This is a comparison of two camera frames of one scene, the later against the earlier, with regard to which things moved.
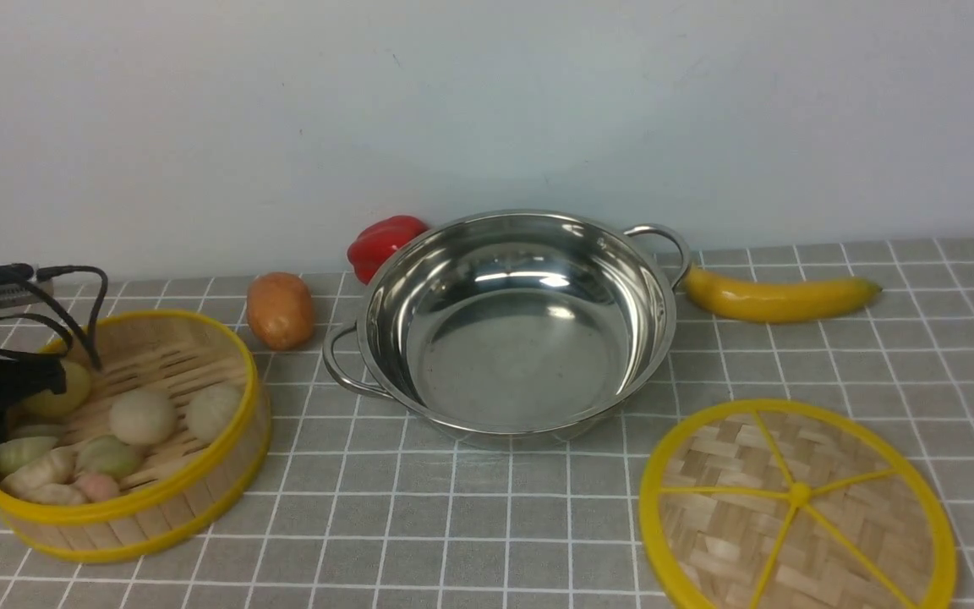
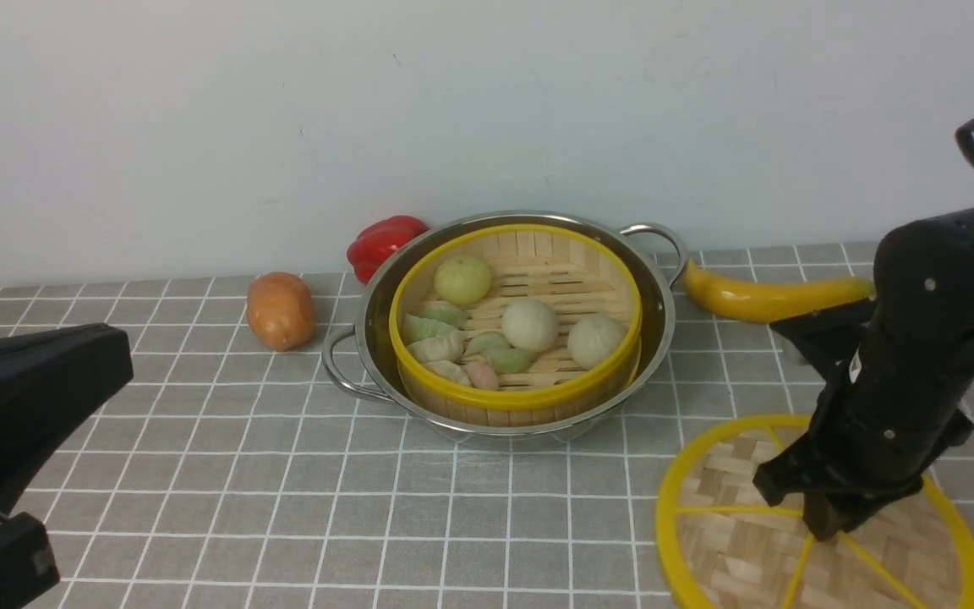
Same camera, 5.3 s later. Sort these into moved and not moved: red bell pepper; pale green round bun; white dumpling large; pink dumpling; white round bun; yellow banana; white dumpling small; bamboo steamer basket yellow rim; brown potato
Moved: pink dumpling; white dumpling small; bamboo steamer basket yellow rim; pale green round bun; white dumpling large; white round bun
Not moved: brown potato; red bell pepper; yellow banana
